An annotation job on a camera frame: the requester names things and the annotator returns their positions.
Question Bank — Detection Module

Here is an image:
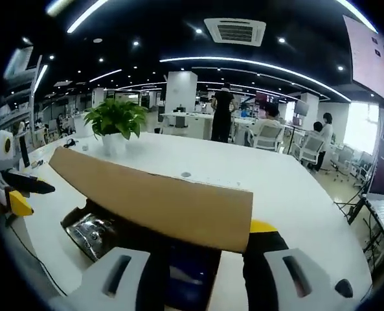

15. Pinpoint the brown cardboard shoe box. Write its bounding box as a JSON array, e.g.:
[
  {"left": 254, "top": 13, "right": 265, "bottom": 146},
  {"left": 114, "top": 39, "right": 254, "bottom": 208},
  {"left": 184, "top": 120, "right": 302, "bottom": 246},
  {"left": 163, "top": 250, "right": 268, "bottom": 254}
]
[{"left": 49, "top": 146, "right": 254, "bottom": 311}]

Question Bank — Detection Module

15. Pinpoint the black monitor on pole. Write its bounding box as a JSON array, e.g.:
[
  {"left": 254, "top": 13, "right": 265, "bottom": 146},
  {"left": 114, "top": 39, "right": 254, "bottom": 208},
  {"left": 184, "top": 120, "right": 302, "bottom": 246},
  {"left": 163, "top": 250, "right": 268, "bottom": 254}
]
[{"left": 295, "top": 100, "right": 310, "bottom": 116}]

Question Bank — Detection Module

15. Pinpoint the black computer mouse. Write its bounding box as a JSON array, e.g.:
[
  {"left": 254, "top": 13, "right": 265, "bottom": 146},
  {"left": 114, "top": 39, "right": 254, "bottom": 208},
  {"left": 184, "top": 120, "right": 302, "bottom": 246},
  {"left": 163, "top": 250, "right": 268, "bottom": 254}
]
[{"left": 335, "top": 278, "right": 354, "bottom": 299}]

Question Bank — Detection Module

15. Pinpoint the potted green plant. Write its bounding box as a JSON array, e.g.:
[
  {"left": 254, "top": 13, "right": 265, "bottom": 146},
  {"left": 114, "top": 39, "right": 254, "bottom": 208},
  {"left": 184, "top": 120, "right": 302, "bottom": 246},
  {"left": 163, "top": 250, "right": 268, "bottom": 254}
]
[{"left": 83, "top": 98, "right": 149, "bottom": 157}]

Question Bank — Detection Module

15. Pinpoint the ceiling air conditioner vent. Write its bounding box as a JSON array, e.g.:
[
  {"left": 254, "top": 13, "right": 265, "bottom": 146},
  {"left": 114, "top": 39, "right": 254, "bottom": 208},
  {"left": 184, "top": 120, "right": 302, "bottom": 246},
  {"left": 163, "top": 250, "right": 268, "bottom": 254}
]
[{"left": 203, "top": 17, "right": 267, "bottom": 47}]

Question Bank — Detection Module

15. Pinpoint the black laptop stand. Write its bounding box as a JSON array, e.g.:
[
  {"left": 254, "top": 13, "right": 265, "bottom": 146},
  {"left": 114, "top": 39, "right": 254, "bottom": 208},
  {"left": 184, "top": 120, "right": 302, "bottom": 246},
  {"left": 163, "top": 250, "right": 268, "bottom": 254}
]
[{"left": 333, "top": 193, "right": 374, "bottom": 254}]

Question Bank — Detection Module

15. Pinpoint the large display screen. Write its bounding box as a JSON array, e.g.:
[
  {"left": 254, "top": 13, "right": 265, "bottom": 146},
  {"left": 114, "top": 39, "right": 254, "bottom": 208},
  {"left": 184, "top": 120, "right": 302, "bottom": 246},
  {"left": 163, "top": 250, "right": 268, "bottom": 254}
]
[{"left": 342, "top": 14, "right": 384, "bottom": 113}]

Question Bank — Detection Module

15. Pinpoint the black cable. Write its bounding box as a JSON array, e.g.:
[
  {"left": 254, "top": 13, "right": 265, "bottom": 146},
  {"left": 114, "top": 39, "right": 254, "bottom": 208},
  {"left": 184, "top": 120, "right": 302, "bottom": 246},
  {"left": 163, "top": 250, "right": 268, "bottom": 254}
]
[{"left": 5, "top": 213, "right": 67, "bottom": 296}]

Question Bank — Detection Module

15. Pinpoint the white office chair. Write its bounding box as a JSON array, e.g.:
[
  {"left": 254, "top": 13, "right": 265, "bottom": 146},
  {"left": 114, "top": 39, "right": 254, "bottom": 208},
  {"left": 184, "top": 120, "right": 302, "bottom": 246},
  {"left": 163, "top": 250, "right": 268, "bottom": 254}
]
[
  {"left": 353, "top": 152, "right": 374, "bottom": 187},
  {"left": 252, "top": 124, "right": 285, "bottom": 150},
  {"left": 330, "top": 145, "right": 355, "bottom": 186},
  {"left": 294, "top": 132, "right": 325, "bottom": 167}
]

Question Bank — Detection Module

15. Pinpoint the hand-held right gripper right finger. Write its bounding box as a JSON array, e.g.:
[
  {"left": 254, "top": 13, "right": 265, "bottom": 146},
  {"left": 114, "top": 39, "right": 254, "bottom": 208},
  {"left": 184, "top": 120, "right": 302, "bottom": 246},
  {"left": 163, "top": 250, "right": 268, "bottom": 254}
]
[{"left": 242, "top": 219, "right": 341, "bottom": 311}]

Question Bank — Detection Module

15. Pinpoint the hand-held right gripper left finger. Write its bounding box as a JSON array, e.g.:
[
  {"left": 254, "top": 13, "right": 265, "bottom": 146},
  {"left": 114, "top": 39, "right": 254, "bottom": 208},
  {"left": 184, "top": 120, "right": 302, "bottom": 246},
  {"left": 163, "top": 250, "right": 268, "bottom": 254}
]
[{"left": 49, "top": 241, "right": 172, "bottom": 311}]

